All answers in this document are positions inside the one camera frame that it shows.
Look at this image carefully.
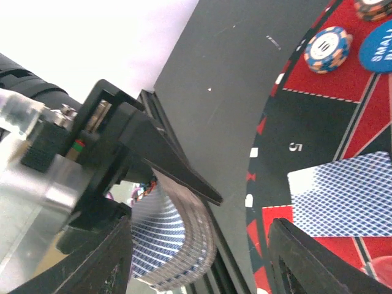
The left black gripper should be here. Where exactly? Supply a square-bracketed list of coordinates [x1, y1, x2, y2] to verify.
[0, 78, 154, 255]

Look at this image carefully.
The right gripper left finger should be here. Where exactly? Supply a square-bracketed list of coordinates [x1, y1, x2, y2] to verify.
[12, 216, 132, 293]

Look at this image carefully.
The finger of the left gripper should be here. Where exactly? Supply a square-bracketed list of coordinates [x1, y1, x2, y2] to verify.
[134, 111, 223, 205]

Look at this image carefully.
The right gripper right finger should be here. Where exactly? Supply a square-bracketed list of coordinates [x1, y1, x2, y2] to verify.
[268, 218, 391, 293]

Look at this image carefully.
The blue card deck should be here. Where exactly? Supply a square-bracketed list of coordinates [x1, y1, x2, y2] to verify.
[131, 172, 217, 292]

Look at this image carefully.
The clear round dealer button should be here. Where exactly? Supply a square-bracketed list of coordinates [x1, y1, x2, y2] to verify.
[362, 255, 392, 288]

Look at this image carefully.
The blue small blind button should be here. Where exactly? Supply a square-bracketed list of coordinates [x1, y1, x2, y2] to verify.
[358, 20, 392, 74]

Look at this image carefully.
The brown chip stack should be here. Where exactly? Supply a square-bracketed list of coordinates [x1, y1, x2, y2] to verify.
[354, 0, 391, 21]

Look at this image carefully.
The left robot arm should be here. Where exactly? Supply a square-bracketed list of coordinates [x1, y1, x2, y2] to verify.
[1, 56, 223, 260]

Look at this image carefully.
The round red black poker mat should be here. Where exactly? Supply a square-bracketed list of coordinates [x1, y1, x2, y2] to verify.
[245, 1, 391, 293]

